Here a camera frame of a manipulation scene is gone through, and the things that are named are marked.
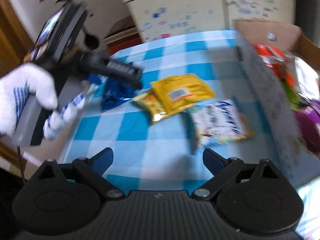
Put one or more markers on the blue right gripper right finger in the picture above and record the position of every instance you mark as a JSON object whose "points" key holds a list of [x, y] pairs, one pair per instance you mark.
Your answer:
{"points": [[213, 161]]}

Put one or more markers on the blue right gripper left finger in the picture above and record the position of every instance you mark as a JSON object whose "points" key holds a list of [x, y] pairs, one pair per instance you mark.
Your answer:
{"points": [[101, 161]]}

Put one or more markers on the white Ameria snack packet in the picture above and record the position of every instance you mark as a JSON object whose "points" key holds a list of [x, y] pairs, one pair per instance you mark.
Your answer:
{"points": [[219, 123]]}

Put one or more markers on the blue foil snack packet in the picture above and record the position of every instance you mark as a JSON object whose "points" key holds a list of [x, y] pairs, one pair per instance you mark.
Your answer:
{"points": [[116, 93]]}

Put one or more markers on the yellow orange snack packet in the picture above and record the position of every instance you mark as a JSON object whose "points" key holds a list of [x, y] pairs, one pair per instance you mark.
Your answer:
{"points": [[149, 102]]}

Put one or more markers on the green snack packet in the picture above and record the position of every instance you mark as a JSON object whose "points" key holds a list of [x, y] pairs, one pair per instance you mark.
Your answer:
{"points": [[292, 96]]}

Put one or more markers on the pink snack packet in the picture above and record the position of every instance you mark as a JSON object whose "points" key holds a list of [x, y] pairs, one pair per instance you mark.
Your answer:
{"points": [[308, 123]]}

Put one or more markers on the red orange snack packet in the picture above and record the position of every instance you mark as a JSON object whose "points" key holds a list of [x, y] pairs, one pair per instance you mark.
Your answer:
{"points": [[275, 59]]}

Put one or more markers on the silver foil snack packet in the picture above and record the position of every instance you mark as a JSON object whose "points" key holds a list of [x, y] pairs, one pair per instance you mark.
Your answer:
{"points": [[306, 79]]}

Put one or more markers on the white gloved left hand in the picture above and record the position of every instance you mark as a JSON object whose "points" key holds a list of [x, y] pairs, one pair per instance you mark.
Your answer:
{"points": [[31, 79]]}

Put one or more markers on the blue white checkered tablecloth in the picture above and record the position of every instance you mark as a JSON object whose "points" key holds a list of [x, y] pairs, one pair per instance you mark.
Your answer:
{"points": [[160, 157]]}

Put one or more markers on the dark red gift box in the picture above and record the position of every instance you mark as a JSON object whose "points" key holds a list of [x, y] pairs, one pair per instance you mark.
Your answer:
{"points": [[123, 34]]}

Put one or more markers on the cream cabinet with stickers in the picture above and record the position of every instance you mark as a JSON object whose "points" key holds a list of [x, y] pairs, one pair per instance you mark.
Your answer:
{"points": [[157, 19]]}

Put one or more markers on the wooden door frame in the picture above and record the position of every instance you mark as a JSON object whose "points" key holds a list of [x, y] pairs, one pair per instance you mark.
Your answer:
{"points": [[14, 40]]}

